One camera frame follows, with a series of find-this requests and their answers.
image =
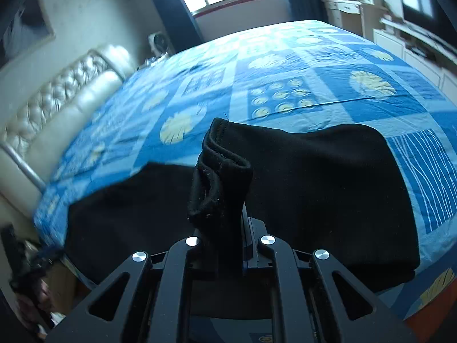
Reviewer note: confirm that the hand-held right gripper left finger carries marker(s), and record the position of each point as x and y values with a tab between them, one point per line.
185	254

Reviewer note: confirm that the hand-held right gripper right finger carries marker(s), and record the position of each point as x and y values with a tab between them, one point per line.
257	248

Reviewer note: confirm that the black pants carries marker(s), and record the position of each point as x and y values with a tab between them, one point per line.
321	185

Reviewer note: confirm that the wooden bed base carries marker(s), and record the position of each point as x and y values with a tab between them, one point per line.
68	282

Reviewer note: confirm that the cream tufted headboard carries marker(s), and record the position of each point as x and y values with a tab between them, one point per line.
71	107

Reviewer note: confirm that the blue printed bed sheet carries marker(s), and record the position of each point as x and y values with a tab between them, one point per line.
285	60

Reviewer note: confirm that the white electric fan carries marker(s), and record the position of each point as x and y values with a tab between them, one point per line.
159	44

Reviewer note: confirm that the white television stand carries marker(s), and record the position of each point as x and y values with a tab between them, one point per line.
421	64

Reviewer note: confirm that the white dressing table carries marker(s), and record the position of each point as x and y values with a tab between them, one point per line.
348	14

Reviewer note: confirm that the black set-top box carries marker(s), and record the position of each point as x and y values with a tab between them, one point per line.
418	51

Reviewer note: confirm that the black flat television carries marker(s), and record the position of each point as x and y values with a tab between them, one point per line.
417	3

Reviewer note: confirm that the framed wall picture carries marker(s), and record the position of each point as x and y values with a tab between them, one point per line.
25	28

